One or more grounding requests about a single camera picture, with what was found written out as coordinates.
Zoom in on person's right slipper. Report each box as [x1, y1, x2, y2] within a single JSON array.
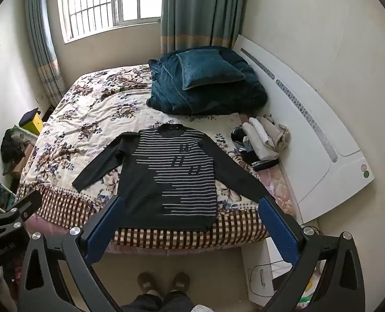
[[171, 272, 191, 295]]

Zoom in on person's dark trousers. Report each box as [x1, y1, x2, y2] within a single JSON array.
[[120, 292, 197, 312]]

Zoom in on teal velvet pillow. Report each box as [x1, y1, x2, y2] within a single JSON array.
[[176, 49, 246, 90]]

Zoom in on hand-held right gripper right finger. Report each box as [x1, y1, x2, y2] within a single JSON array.
[[258, 197, 366, 312]]

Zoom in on barred window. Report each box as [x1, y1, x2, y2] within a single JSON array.
[[56, 0, 163, 43]]

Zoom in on dark striped sweater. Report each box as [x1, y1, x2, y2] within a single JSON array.
[[73, 124, 276, 232]]

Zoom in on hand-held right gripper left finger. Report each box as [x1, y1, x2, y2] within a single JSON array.
[[17, 196, 126, 312]]

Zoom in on green white rack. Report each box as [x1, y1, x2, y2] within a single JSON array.
[[0, 168, 18, 209]]

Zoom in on person's slipper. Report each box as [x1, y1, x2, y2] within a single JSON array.
[[138, 272, 159, 295], [171, 272, 191, 295]]

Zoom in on wide grey-blue curtain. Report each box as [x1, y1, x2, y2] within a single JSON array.
[[160, 0, 247, 54]]

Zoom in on teal folded quilt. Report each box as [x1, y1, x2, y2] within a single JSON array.
[[146, 46, 268, 116]]

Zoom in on floral plush blanket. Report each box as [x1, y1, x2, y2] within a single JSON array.
[[15, 64, 297, 251]]

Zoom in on narrow grey-blue curtain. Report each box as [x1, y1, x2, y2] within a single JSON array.
[[24, 0, 66, 108]]

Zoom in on beige folded cloth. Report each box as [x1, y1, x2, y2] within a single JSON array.
[[264, 114, 291, 152]]

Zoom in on black cable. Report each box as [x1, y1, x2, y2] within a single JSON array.
[[249, 259, 288, 297]]

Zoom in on yellow box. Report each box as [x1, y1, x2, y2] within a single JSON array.
[[20, 117, 44, 134]]

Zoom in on white bedside cabinet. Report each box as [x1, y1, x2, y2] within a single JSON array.
[[243, 237, 312, 307]]

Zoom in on white bed headboard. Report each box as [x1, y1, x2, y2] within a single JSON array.
[[233, 34, 375, 225]]

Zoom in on person's left slipper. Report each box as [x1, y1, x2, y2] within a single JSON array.
[[138, 272, 159, 295]]

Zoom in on dark bundled clothing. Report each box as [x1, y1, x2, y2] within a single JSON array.
[[0, 129, 26, 175]]

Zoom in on dark folded clothes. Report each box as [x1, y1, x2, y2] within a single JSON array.
[[231, 128, 280, 171]]

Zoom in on cardboard box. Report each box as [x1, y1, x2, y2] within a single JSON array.
[[10, 144, 34, 178]]

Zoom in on black bag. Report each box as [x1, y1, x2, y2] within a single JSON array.
[[18, 108, 42, 126]]

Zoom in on white folded cloth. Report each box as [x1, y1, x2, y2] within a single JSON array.
[[243, 117, 279, 153]]

